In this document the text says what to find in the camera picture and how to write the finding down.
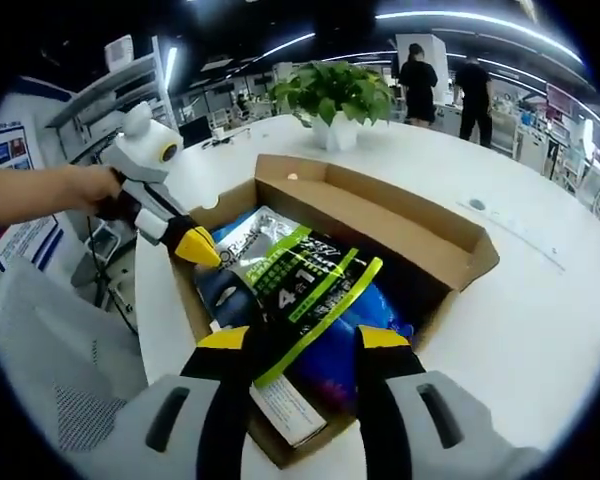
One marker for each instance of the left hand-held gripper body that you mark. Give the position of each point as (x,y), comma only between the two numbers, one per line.
(140,150)

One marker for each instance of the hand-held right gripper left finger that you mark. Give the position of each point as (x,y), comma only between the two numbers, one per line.
(180,435)

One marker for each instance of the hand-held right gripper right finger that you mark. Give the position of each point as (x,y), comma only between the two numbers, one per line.
(410,430)

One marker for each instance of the silver foil packet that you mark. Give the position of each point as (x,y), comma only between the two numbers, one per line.
(265,225)

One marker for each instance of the black and green pouch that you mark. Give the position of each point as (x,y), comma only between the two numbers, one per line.
(290,280)

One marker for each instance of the white printed carton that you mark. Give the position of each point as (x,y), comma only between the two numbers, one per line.
(290,415)

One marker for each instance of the blue tissue pack pink print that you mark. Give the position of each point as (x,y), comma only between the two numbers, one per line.
(350,320)

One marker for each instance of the brown cardboard shoe box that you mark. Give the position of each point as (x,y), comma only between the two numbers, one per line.
(380,215)

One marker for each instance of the person's left hand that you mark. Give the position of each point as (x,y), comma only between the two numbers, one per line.
(90,190)

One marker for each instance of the black computer monitor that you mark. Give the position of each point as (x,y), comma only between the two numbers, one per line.
(195,131)

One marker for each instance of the grey metal shelf rack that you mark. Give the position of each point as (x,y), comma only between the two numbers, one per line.
(87,102)

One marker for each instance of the grey mesh office chair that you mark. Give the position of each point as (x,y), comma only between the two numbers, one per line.
(55,350)

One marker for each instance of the green plant in white pot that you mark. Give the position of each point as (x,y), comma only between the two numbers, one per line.
(330,90)

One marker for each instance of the white table socket panel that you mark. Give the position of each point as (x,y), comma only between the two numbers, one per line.
(476,203)

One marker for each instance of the blue framed wall poster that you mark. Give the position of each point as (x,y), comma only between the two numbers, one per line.
(15,150)

